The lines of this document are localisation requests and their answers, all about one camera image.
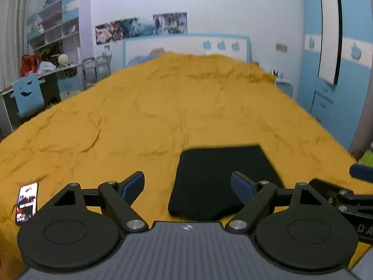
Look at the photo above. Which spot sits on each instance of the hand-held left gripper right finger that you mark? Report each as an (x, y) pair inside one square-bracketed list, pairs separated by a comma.
[(242, 187)]

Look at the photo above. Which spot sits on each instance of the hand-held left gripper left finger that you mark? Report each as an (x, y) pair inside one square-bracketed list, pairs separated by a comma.
[(133, 185)]

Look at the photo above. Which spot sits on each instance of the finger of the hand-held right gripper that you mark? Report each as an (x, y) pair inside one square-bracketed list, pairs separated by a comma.
[(349, 199), (361, 172)]

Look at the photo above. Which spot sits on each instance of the black pants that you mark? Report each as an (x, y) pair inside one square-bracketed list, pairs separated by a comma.
[(221, 180)]

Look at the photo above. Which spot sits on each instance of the green bottle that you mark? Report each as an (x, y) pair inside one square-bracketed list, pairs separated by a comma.
[(367, 157)]

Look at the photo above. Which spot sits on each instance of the yellow blanket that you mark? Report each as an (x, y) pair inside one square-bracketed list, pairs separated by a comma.
[(163, 105)]

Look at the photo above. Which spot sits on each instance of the blue and white wardrobe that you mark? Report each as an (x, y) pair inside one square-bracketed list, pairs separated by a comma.
[(349, 73)]

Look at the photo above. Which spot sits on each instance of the blue nightstand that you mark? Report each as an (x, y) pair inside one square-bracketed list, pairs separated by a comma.
[(285, 89)]

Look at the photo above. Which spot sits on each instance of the smartphone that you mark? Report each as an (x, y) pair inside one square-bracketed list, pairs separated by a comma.
[(27, 202)]

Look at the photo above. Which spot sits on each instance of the small items on nightstand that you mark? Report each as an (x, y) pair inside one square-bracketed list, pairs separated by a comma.
[(277, 73)]

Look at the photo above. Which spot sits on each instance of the grey metal rack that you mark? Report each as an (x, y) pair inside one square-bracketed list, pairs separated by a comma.
[(96, 70)]

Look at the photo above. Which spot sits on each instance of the blue pillow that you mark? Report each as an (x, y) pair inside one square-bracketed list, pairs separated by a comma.
[(145, 57)]

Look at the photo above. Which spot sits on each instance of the cluttered desk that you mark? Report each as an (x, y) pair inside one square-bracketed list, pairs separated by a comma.
[(52, 84)]

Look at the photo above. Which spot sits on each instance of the blue chair with face cutout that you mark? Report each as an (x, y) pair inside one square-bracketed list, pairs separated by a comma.
[(27, 96)]

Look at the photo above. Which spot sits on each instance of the white round ball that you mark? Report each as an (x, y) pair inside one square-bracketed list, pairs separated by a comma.
[(63, 59)]

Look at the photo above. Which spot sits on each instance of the white plastic bag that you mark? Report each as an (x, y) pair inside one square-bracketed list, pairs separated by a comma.
[(46, 67)]

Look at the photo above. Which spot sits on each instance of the white and blue headboard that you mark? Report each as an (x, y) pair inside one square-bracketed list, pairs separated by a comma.
[(180, 45)]

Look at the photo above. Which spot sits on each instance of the red bag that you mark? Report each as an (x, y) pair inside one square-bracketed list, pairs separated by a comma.
[(29, 63)]

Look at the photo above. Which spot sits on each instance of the white and blue shelf unit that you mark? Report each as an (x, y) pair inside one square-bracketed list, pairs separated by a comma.
[(55, 26)]

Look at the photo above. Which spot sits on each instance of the white curtain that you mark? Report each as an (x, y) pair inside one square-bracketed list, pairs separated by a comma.
[(13, 32)]

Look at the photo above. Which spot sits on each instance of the wall switch plate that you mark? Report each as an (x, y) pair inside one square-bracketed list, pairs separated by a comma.
[(281, 47)]

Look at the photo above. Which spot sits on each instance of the pinkish wall poster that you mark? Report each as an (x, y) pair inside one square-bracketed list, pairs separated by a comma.
[(109, 32)]

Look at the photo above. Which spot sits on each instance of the teal wall poster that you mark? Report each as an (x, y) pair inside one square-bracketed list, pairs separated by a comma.
[(137, 27)]

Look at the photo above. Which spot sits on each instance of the blue and white wall poster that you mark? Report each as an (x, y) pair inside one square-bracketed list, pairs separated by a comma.
[(170, 23)]

